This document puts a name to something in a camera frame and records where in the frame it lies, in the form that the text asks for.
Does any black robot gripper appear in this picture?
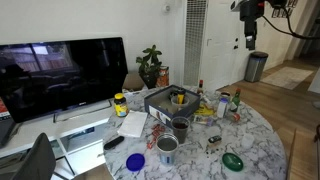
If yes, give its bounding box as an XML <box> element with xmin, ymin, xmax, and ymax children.
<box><xmin>240</xmin><ymin>0</ymin><xmax>266</xmax><ymax>51</ymax></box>

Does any steel trash can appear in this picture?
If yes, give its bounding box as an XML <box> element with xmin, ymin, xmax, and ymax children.
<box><xmin>244</xmin><ymin>51</ymin><xmax>269</xmax><ymax>83</ymax></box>

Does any white door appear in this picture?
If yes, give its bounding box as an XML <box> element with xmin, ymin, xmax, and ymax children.
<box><xmin>199</xmin><ymin>0</ymin><xmax>255</xmax><ymax>92</ymax></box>

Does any beige floor rug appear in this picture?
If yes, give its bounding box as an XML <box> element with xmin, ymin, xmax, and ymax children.
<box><xmin>260</xmin><ymin>66</ymin><xmax>314</xmax><ymax>90</ymax></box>

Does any open tin can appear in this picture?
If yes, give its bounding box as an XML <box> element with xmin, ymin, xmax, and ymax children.
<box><xmin>219</xmin><ymin>91</ymin><xmax>232</xmax><ymax>104</ymax></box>

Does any green glass bottle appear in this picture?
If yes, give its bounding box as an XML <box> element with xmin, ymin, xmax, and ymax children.
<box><xmin>230</xmin><ymin>87</ymin><xmax>242</xmax><ymax>113</ymax></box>

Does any red cap hot sauce bottle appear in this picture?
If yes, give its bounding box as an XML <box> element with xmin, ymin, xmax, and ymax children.
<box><xmin>197</xmin><ymin>79</ymin><xmax>205</xmax><ymax>95</ymax></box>

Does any white blue-cap pill bottle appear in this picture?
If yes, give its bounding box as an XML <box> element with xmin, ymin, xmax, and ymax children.
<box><xmin>216</xmin><ymin>97</ymin><xmax>229</xmax><ymax>119</ymax></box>

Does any yellow snack package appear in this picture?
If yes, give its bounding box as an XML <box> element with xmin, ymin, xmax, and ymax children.
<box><xmin>193</xmin><ymin>103</ymin><xmax>216</xmax><ymax>118</ymax></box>

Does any yellow mustard bottle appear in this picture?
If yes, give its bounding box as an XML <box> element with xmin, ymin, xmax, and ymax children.
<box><xmin>176</xmin><ymin>89</ymin><xmax>186</xmax><ymax>105</ymax></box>

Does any purple white fruit pouch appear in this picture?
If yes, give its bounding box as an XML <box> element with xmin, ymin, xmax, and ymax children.
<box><xmin>193</xmin><ymin>114</ymin><xmax>214</xmax><ymax>127</ymax></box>

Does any clear plastic cup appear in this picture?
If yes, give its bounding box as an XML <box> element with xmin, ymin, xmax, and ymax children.
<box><xmin>170</xmin><ymin>94</ymin><xmax>190</xmax><ymax>108</ymax></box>

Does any green leafy houseplant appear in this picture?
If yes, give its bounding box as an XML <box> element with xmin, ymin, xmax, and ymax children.
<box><xmin>135</xmin><ymin>44</ymin><xmax>163</xmax><ymax>76</ymax></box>

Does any dark plant pot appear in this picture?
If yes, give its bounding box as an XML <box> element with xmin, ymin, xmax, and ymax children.
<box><xmin>139</xmin><ymin>71</ymin><xmax>160</xmax><ymax>90</ymax></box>

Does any dark tinted plastic cup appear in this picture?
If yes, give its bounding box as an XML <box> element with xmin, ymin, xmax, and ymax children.
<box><xmin>170</xmin><ymin>116</ymin><xmax>191</xmax><ymax>145</ymax></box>

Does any dark blue cardboard box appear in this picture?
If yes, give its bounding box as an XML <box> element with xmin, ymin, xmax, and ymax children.
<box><xmin>143</xmin><ymin>84</ymin><xmax>202</xmax><ymax>127</ymax></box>

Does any green plastic lid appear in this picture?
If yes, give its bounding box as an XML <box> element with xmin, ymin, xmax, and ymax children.
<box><xmin>221</xmin><ymin>152</ymin><xmax>245</xmax><ymax>173</ymax></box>

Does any brown cardboard box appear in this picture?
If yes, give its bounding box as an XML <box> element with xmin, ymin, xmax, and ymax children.
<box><xmin>122</xmin><ymin>73</ymin><xmax>146</xmax><ymax>93</ymax></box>

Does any red candy wrapper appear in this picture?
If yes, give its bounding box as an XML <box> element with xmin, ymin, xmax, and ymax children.
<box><xmin>146</xmin><ymin>123</ymin><xmax>167</xmax><ymax>150</ymax></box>

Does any silver metal cup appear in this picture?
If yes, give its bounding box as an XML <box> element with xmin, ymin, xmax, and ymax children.
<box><xmin>155</xmin><ymin>132</ymin><xmax>180</xmax><ymax>166</ymax></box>

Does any white paper notepad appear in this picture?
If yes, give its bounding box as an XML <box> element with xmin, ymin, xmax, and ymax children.
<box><xmin>117</xmin><ymin>110</ymin><xmax>149</xmax><ymax>138</ymax></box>

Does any yellow lid jar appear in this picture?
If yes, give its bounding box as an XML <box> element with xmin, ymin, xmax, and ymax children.
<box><xmin>113</xmin><ymin>92</ymin><xmax>129</xmax><ymax>118</ymax></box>

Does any blue plastic lid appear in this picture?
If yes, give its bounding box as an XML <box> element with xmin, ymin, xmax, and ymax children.
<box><xmin>125</xmin><ymin>152</ymin><xmax>146</xmax><ymax>173</ymax></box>

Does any black remote control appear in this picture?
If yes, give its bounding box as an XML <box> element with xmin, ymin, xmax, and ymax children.
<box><xmin>103</xmin><ymin>135</ymin><xmax>125</xmax><ymax>151</ymax></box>

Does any black flat screen television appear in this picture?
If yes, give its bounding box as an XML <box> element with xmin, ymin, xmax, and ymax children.
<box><xmin>0</xmin><ymin>37</ymin><xmax>129</xmax><ymax>124</ymax></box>

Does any white television stand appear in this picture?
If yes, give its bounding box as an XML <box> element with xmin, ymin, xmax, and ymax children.
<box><xmin>0</xmin><ymin>99</ymin><xmax>118</xmax><ymax>180</ymax></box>

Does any dark grey chair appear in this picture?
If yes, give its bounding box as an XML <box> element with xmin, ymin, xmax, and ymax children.
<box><xmin>0</xmin><ymin>132</ymin><xmax>57</xmax><ymax>180</ymax></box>

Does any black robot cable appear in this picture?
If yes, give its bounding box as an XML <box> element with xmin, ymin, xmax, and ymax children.
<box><xmin>261</xmin><ymin>5</ymin><xmax>320</xmax><ymax>41</ymax></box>

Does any black wall hook rack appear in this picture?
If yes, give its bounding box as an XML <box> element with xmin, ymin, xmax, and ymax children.
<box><xmin>271</xmin><ymin>0</ymin><xmax>298</xmax><ymax>19</ymax></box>

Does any white wall heater grille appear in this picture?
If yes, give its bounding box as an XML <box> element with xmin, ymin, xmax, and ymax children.
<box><xmin>183</xmin><ymin>0</ymin><xmax>208</xmax><ymax>87</ymax></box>

